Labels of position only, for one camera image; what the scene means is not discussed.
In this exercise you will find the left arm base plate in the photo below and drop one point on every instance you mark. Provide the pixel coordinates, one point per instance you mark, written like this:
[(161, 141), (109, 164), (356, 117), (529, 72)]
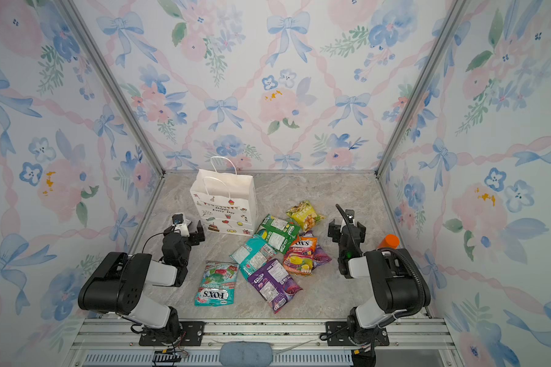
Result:
[(183, 334)]

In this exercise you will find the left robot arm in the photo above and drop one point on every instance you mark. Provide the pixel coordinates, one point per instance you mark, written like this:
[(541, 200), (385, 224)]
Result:
[(118, 283)]

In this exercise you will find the teal candy bag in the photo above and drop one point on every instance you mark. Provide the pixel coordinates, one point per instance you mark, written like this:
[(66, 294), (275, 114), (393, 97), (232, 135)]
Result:
[(253, 255)]

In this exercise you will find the orange Fox's candy bag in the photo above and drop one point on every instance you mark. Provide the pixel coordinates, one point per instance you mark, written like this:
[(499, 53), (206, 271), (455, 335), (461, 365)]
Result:
[(299, 259)]

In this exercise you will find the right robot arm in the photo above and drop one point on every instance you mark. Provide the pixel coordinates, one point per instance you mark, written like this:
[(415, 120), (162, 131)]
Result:
[(399, 289)]

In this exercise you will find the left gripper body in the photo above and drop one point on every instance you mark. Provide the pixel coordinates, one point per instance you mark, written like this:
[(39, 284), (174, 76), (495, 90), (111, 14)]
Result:
[(194, 234)]

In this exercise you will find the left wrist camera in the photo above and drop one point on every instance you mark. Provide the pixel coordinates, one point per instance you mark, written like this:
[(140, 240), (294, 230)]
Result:
[(180, 224)]

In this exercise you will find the yellow corn chips bag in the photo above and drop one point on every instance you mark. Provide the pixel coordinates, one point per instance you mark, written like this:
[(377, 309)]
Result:
[(305, 215)]

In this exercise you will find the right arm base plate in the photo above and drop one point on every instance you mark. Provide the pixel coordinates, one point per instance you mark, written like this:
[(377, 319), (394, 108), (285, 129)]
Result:
[(341, 334)]

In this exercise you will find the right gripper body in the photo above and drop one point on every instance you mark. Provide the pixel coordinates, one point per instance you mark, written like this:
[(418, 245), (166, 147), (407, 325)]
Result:
[(347, 232)]

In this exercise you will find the purple candy bag front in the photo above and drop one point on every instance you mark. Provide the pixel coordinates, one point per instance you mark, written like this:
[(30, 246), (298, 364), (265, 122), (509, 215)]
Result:
[(276, 286)]

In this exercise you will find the purple candy bag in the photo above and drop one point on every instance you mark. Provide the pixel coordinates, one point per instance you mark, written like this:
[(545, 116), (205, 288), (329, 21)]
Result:
[(319, 256), (276, 286)]

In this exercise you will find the white paper gift bag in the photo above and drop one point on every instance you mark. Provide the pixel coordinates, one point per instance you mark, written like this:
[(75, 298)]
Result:
[(226, 202)]

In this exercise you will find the green Fox's candy bag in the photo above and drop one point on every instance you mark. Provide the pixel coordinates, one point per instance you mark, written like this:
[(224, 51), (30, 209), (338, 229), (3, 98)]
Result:
[(278, 233)]

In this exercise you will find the blue grey cloth pad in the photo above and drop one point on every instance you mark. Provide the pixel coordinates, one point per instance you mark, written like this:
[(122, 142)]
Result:
[(246, 354)]

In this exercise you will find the green red Fox's bag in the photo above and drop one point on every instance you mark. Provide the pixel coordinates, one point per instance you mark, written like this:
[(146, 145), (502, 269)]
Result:
[(217, 287)]

